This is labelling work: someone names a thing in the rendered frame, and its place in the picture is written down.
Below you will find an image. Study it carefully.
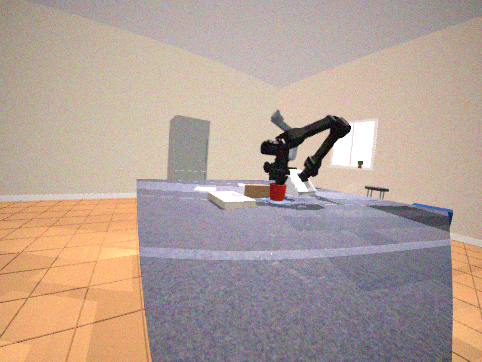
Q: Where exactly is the cream flat box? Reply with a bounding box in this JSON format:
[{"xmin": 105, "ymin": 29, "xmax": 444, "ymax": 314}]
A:
[{"xmin": 207, "ymin": 191, "xmax": 256, "ymax": 210}]

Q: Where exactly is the tan wooden bar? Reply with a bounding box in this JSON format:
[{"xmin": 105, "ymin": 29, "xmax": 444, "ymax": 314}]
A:
[{"xmin": 244, "ymin": 184, "xmax": 270, "ymax": 197}]

